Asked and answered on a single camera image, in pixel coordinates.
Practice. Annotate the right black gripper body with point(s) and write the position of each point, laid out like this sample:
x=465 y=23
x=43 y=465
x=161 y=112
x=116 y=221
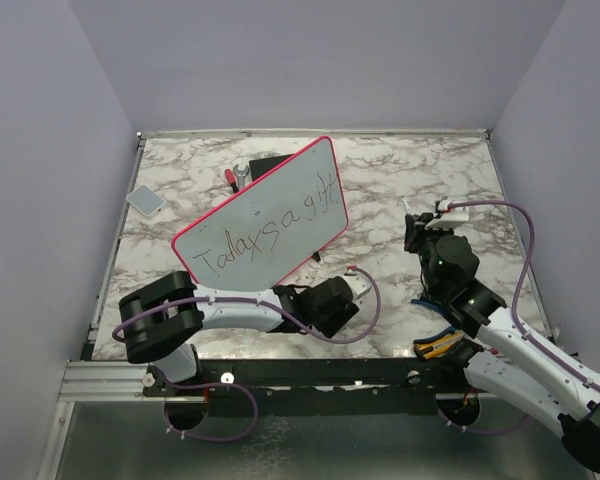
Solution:
x=428 y=239

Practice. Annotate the whiteboard marker pen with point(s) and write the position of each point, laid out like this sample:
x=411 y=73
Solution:
x=407 y=207

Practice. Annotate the pink framed whiteboard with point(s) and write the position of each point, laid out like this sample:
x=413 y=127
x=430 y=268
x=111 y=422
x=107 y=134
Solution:
x=264 y=232

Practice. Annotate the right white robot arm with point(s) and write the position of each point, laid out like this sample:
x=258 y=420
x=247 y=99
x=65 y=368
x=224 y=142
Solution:
x=502 y=354

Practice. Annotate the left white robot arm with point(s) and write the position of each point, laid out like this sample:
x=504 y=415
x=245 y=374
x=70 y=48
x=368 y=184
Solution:
x=158 y=319

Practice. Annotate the yellow utility knife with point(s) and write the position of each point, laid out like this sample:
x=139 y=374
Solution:
x=427 y=351

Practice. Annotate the black box rear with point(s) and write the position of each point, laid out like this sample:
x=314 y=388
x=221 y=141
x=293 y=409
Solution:
x=260 y=167

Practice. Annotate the silver wrench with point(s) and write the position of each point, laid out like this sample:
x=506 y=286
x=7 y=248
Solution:
x=241 y=173

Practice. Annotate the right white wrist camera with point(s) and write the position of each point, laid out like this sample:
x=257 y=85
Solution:
x=448 y=217

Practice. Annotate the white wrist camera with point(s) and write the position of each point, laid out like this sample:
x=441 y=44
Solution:
x=358 y=283
x=448 y=217

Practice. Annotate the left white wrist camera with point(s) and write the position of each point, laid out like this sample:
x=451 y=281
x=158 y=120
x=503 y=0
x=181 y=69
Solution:
x=358 y=283

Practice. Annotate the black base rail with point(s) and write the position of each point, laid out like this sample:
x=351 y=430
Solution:
x=320 y=387

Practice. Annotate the red handled screwdriver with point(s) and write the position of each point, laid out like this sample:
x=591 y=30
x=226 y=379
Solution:
x=231 y=180

